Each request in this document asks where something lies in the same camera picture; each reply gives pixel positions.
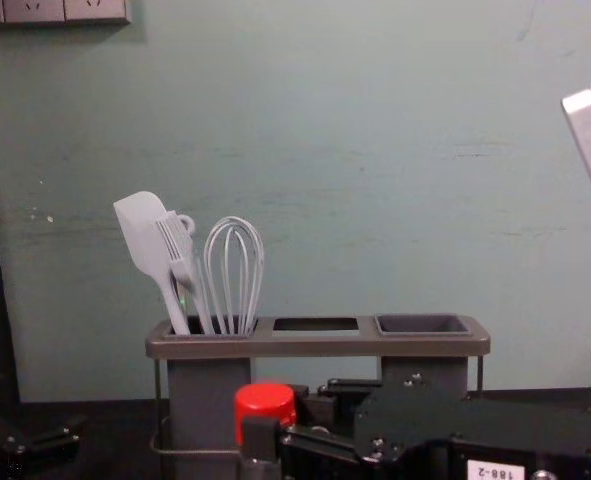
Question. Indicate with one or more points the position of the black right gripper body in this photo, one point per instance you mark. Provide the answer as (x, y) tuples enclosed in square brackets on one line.
[(475, 425)]

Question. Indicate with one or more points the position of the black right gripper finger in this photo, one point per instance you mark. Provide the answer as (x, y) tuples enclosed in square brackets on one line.
[(345, 387), (320, 447)]

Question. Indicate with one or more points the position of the grey steel utensil rack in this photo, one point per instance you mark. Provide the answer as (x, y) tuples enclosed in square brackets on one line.
[(320, 345)]

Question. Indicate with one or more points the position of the black table cloth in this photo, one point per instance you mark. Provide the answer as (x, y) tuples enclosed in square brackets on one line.
[(120, 425)]

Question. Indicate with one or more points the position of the grey plastic utensil cup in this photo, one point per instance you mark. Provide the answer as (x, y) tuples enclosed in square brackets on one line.
[(427, 325), (209, 400)]

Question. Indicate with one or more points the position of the grey silicone spatula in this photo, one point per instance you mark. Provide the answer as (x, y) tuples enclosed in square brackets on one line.
[(140, 235)]

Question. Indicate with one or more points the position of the grey silicone basting brush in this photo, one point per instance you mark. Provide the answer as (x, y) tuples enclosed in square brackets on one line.
[(174, 240)]

